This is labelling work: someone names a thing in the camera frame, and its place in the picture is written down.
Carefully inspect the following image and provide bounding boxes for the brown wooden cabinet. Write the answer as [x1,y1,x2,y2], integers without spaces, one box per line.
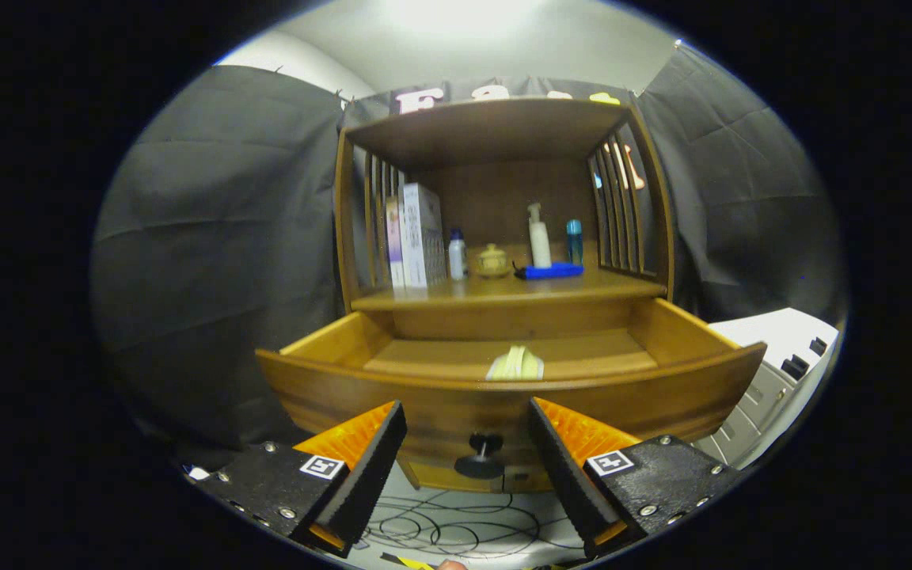
[333,97,677,493]

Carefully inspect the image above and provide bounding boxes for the tall white printed box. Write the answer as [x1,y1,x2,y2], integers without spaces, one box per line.
[401,183,447,289]

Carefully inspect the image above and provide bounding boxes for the white pump bottle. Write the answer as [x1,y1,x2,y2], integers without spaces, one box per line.
[527,202,553,269]

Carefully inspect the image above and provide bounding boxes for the black backdrop cloth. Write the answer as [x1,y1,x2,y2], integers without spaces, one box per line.
[90,44,849,468]

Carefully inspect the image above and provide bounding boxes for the wooden countertop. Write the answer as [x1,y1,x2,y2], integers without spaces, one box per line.
[351,241,667,311]

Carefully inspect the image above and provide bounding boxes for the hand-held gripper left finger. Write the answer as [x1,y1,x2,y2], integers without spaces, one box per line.
[183,400,409,559]

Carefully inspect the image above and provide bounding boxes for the large ceiling light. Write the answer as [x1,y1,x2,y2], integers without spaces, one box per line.
[381,0,560,36]

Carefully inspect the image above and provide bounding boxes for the pale green packaged item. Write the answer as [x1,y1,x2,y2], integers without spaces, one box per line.
[485,344,545,382]

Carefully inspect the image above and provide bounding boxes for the small white bottle blue cap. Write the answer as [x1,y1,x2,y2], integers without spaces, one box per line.
[447,229,469,281]

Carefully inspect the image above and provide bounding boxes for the thin purple box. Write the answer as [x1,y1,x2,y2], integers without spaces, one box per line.
[386,196,407,289]

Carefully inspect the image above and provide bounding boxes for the black floor cables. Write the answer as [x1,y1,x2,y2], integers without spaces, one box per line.
[365,491,587,559]

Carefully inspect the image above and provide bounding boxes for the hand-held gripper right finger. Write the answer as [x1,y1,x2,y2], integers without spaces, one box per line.
[527,396,746,555]

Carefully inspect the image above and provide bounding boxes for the white drawer unit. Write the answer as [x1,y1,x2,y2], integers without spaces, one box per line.
[693,307,841,469]

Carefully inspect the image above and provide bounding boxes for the blue folded cloth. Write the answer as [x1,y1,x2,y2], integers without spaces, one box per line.
[514,262,585,280]

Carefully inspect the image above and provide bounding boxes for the yellow lidded teacup with saucer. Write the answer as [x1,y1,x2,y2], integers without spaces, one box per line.
[475,243,512,279]

